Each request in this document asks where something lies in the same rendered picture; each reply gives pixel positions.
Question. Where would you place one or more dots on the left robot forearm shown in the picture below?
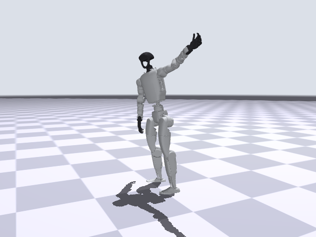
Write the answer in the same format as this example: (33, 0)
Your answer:
(182, 56)

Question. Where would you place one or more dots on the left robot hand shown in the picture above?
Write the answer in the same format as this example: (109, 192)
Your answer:
(194, 44)

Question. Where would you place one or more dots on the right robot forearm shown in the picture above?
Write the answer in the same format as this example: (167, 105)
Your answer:
(140, 109)

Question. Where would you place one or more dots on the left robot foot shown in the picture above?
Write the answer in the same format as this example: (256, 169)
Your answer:
(169, 191)

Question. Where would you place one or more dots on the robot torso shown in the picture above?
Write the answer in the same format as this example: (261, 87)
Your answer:
(154, 90)

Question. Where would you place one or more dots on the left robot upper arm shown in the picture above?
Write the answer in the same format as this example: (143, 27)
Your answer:
(163, 71)

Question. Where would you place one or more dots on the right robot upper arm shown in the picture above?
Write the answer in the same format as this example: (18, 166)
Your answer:
(141, 98)

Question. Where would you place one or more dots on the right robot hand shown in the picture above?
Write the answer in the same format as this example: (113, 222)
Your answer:
(139, 124)

